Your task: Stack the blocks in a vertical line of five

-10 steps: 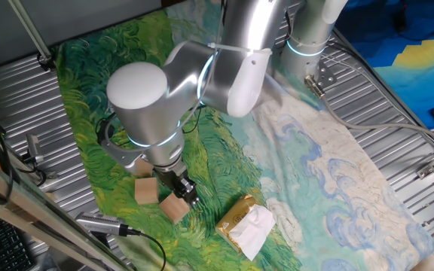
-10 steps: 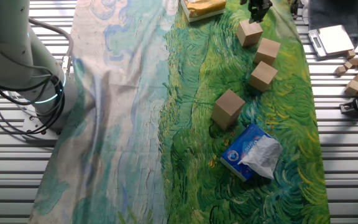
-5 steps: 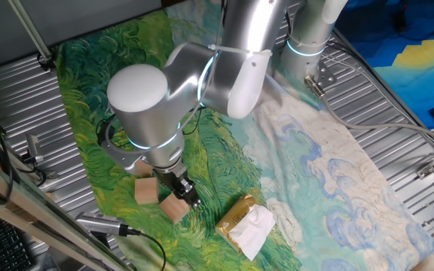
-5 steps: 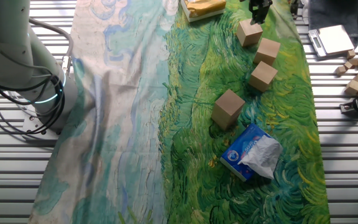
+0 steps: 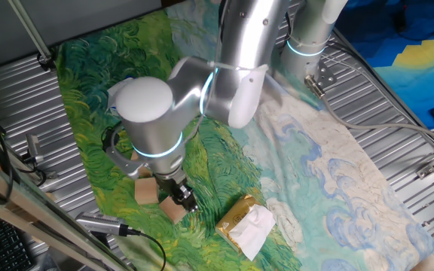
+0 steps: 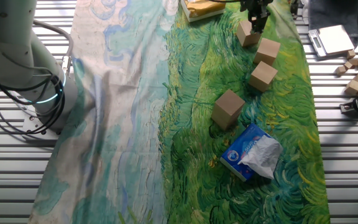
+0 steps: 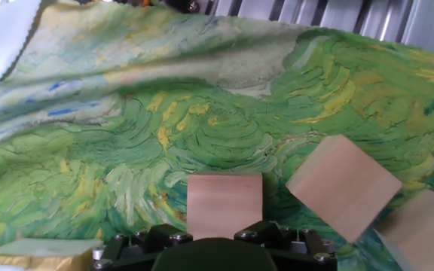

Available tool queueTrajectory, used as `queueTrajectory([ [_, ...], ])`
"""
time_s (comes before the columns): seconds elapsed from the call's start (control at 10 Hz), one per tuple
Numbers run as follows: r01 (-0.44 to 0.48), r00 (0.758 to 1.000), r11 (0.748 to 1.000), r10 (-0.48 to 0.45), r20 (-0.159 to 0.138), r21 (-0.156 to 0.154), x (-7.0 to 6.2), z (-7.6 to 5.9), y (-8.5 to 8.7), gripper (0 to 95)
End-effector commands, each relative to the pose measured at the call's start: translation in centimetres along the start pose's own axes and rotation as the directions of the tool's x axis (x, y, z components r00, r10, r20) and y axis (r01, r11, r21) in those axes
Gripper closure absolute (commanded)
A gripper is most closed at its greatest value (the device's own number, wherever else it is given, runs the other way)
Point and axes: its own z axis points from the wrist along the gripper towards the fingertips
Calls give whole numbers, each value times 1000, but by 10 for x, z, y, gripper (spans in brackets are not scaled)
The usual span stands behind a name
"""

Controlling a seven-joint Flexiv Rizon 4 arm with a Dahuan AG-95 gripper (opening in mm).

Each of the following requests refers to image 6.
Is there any wooden cube block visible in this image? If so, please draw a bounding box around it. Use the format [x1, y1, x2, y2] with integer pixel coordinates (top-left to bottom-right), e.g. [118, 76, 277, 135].
[247, 60, 278, 93]
[236, 20, 262, 48]
[211, 108, 244, 131]
[211, 89, 246, 124]
[252, 38, 282, 67]

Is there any gold tissue pack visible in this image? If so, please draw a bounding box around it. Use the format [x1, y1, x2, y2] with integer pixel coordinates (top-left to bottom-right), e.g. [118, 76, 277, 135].
[180, 0, 227, 23]

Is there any blue tissue pack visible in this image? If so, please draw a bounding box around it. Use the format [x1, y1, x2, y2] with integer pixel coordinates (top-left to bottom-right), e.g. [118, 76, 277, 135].
[219, 123, 284, 182]

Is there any silver digital scale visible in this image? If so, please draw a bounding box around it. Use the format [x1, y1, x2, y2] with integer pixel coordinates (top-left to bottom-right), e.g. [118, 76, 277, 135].
[308, 24, 356, 58]

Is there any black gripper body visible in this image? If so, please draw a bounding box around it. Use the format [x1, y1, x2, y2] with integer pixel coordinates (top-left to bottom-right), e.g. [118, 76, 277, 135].
[240, 0, 275, 12]

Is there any dark grey cloth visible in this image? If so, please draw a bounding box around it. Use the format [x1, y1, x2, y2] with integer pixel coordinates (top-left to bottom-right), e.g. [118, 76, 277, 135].
[308, 0, 358, 47]

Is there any green blue painting print cloth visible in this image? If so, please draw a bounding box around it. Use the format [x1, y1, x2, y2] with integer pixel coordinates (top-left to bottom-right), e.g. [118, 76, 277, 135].
[28, 0, 331, 224]

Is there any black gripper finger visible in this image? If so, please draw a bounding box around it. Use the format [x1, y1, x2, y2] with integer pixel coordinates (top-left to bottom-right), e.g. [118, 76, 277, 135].
[258, 9, 270, 34]
[249, 9, 260, 32]

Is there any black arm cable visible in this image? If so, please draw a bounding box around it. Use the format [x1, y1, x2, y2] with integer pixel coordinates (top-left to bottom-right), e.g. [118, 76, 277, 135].
[0, 52, 66, 136]

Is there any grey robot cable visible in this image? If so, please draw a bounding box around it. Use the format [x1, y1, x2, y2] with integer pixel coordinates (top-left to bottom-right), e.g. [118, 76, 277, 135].
[32, 19, 74, 77]

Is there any metal base plate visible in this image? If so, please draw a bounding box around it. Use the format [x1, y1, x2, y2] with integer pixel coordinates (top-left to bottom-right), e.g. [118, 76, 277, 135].
[22, 102, 62, 141]

